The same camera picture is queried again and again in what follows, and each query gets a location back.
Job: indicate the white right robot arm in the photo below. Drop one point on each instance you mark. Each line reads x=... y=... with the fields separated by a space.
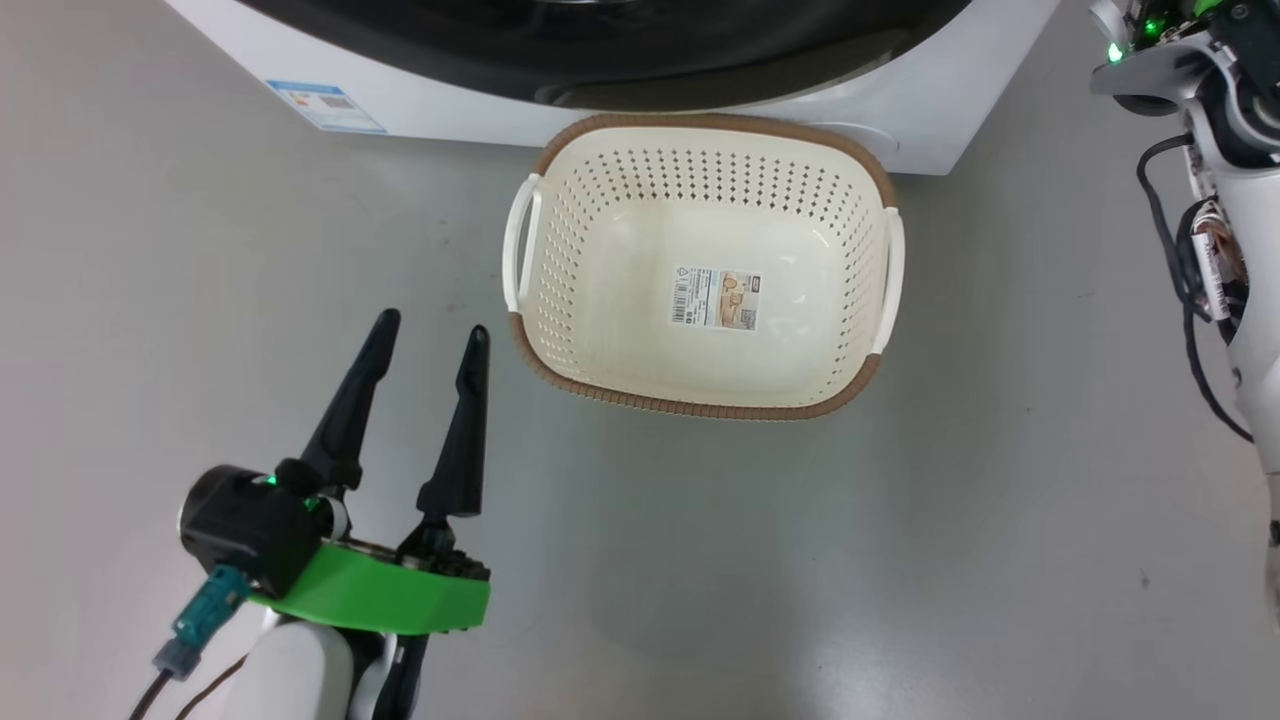
x=1255 y=250

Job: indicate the cream perforated laundry basket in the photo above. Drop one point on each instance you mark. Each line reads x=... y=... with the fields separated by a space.
x=620 y=300

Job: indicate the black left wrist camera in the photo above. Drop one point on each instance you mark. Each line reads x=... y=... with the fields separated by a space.
x=245 y=525

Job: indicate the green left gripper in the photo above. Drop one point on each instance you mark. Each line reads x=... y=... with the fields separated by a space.
x=400 y=600

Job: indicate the white front-load washing machine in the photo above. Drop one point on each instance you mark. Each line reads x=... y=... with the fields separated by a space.
x=450 y=105

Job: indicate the basket product label sticker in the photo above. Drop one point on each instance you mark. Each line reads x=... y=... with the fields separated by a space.
x=714 y=298

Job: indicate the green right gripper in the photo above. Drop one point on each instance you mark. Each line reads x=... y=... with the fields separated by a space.
x=1165 y=20

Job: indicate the teal left camera connector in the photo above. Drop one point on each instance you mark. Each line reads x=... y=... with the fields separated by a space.
x=205 y=612

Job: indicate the blue energy label sticker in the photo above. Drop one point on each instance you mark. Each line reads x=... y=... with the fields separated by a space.
x=325 y=105

